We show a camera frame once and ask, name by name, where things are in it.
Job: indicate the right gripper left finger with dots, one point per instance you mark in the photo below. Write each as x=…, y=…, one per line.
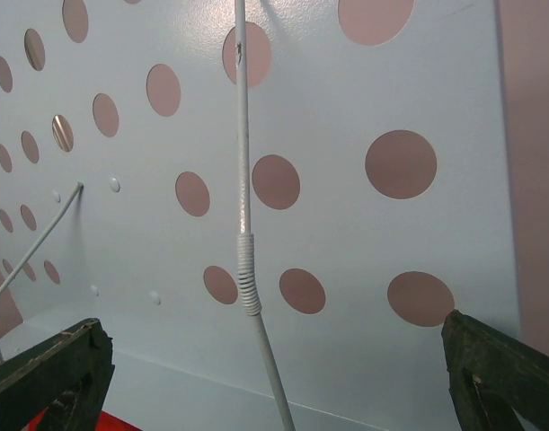
x=64, y=378

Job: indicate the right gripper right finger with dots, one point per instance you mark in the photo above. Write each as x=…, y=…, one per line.
x=494, y=379

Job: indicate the light blue music stand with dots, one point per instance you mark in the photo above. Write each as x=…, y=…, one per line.
x=379, y=188

